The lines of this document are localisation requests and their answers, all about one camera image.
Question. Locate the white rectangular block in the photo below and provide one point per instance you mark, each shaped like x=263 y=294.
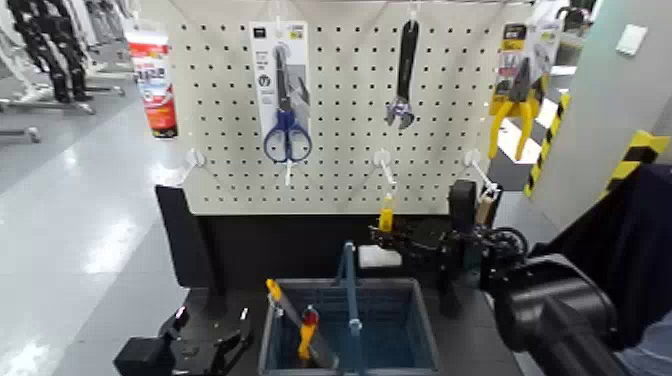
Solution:
x=379 y=257

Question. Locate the yellow pliers in package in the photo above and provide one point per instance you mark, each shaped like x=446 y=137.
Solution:
x=520 y=105

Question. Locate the black adjustable wrench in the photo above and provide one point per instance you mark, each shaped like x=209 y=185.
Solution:
x=405 y=63

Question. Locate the clear white tool package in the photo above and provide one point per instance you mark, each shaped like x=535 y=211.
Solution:
x=548 y=47

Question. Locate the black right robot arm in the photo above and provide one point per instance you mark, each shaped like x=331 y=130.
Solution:
x=551 y=310

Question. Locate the white wall switch plate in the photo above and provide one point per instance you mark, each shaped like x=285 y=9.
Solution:
x=631 y=39

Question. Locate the white tube with red label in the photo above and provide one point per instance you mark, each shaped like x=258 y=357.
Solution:
x=155 y=100

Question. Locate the grey metal floor stand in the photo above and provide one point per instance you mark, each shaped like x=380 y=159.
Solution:
x=23 y=134
x=58 y=106

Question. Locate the yellow black hazard tape strip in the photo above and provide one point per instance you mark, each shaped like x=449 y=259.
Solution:
x=632 y=157
x=548 y=142

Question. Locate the grey crate with teal inside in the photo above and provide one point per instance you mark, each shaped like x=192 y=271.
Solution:
x=399 y=336

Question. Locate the beige perforated pegboard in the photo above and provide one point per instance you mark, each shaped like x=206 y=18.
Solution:
x=346 y=173

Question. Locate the orange tool with red cap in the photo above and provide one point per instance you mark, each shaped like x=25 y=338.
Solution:
x=308 y=330

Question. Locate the black back panel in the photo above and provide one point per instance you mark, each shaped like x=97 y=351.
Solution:
x=273 y=246

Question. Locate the blue scissors on white card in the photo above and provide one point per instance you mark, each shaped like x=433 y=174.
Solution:
x=286 y=131

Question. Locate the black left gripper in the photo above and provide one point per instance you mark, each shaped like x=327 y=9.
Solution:
x=157 y=357

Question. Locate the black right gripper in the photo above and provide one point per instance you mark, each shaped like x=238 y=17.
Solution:
x=464 y=260

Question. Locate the yellow roller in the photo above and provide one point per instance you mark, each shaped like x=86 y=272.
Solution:
x=386 y=218

